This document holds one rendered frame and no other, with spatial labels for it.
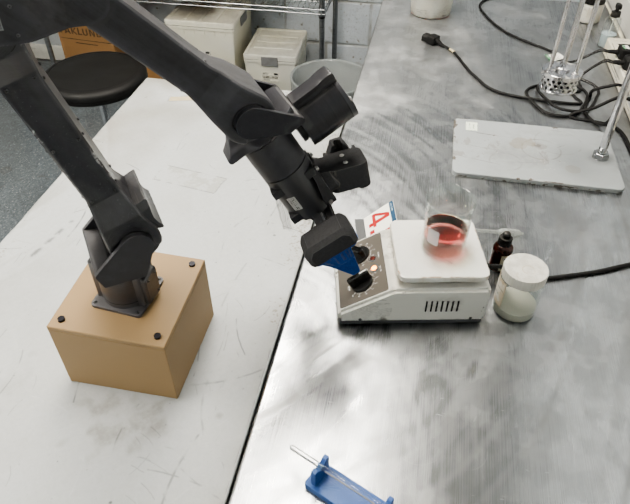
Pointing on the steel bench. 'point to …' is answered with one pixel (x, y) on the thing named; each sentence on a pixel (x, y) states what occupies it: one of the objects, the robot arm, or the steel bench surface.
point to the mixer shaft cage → (564, 73)
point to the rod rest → (327, 490)
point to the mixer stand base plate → (533, 156)
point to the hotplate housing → (416, 299)
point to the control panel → (368, 270)
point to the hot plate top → (412, 255)
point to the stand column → (624, 91)
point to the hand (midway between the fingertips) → (334, 234)
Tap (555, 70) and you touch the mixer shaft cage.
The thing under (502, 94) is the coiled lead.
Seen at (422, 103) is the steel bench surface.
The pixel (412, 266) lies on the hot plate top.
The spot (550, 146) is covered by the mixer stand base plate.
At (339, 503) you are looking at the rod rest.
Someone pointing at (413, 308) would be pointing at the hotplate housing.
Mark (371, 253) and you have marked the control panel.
